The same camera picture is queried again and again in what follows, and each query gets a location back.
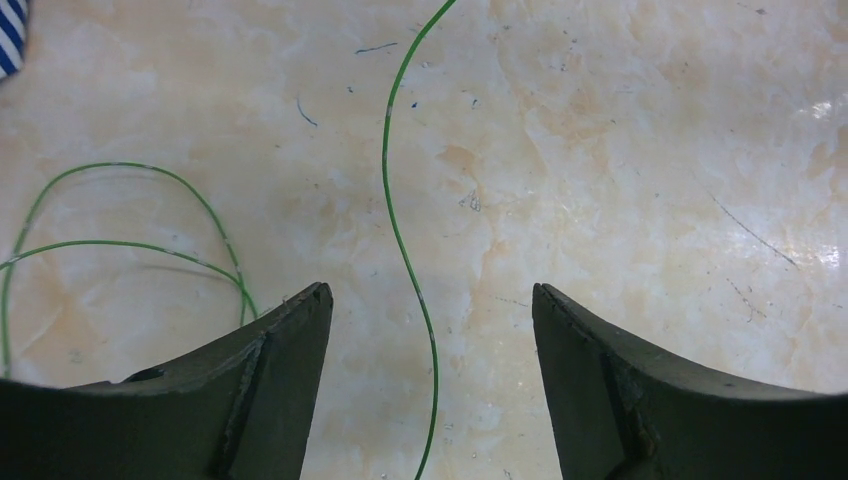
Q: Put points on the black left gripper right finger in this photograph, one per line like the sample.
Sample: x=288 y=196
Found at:
x=624 y=408

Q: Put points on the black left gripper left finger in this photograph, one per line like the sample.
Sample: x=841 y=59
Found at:
x=239 y=407

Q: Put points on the blue white striped cloth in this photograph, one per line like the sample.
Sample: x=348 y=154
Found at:
x=13 y=35

